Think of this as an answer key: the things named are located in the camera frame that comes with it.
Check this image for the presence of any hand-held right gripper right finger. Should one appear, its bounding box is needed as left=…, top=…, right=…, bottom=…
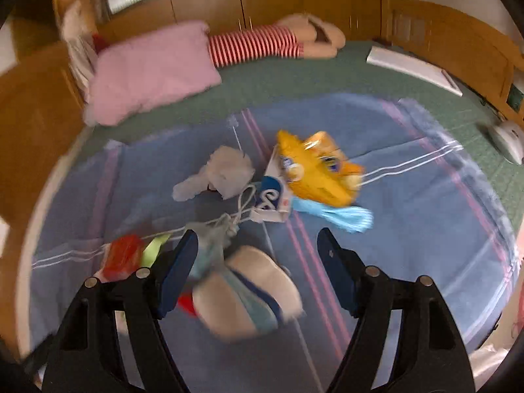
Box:
left=317, top=227, right=477, bottom=393

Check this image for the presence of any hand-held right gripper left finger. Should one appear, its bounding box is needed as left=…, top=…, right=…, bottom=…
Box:
left=41, top=229, right=200, bottom=393

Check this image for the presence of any green ribbon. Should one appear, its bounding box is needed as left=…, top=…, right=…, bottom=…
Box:
left=141, top=233, right=173, bottom=269

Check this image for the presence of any red packet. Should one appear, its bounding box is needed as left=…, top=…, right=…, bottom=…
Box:
left=100, top=235, right=146, bottom=281

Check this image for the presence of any beige plush toy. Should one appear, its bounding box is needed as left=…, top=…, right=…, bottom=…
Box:
left=179, top=246, right=306, bottom=342

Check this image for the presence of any teal cloth with string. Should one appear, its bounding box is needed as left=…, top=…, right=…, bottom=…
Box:
left=139, top=183, right=258, bottom=243

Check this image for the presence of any blue and white carton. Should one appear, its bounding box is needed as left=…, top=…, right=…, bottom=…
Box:
left=250, top=147, right=293, bottom=224

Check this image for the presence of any yellow snack packet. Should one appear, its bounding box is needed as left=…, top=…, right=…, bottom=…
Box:
left=275, top=130, right=366, bottom=207

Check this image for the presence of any blue striped blanket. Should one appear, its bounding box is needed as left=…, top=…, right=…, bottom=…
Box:
left=28, top=94, right=516, bottom=393

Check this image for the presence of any green bed sheet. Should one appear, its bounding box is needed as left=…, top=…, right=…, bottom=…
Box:
left=69, top=41, right=524, bottom=222

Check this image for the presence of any pink pillow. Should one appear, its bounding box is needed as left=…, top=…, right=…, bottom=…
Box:
left=84, top=20, right=224, bottom=127

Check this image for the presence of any white rounded device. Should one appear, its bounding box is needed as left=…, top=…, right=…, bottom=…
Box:
left=487, top=121, right=524, bottom=166

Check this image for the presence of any white folded cloth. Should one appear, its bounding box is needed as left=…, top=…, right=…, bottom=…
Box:
left=61, top=0, right=103, bottom=103

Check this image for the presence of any red striped plush doll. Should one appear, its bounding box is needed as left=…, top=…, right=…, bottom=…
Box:
left=207, top=14, right=346, bottom=68

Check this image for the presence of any wooden side panel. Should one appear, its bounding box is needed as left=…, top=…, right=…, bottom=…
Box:
left=385, top=0, right=524, bottom=125

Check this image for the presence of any wooden cabinet with doors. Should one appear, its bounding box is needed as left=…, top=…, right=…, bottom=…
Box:
left=98, top=0, right=385, bottom=47

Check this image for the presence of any wooden bed frame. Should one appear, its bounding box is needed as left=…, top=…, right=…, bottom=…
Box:
left=0, top=41, right=96, bottom=353

